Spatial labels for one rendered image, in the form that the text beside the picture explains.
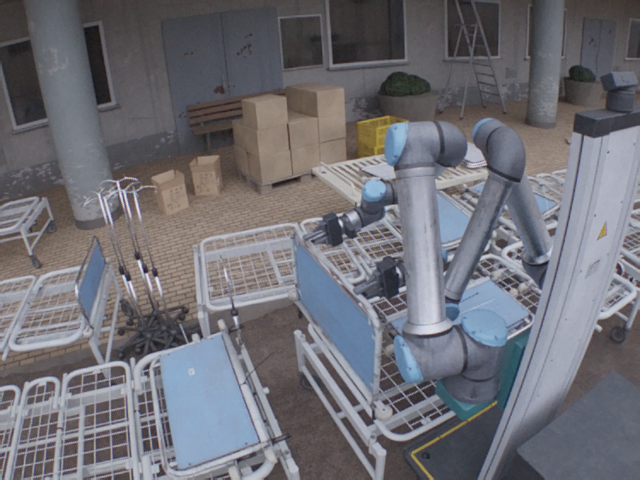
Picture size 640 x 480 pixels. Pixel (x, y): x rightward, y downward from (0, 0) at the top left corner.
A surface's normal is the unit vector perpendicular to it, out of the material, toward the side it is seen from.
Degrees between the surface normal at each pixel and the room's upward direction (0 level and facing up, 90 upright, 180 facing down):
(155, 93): 90
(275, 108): 90
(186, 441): 7
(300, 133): 90
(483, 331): 5
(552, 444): 0
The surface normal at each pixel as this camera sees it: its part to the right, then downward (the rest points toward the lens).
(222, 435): -0.18, -0.85
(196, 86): 0.41, 0.40
